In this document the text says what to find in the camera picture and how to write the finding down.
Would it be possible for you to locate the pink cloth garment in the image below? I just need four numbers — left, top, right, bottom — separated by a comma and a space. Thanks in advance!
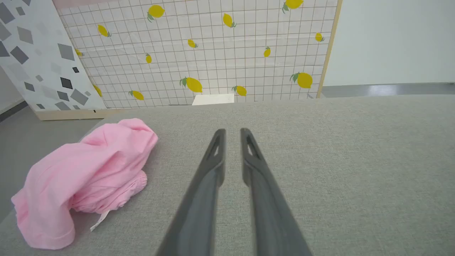
11, 118, 159, 250

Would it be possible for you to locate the white pillar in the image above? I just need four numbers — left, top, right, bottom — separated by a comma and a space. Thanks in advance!
192, 94, 235, 106

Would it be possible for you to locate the grey fabric sofa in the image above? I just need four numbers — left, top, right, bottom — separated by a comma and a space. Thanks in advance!
0, 94, 455, 256

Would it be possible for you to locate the grey terrazzo pattern panel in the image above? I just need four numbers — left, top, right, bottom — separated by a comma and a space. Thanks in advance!
0, 0, 118, 121

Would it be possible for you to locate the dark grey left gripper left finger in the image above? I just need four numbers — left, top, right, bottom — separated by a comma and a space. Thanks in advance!
155, 129, 226, 256

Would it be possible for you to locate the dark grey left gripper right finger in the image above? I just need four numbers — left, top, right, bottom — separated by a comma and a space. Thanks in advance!
240, 128, 313, 256

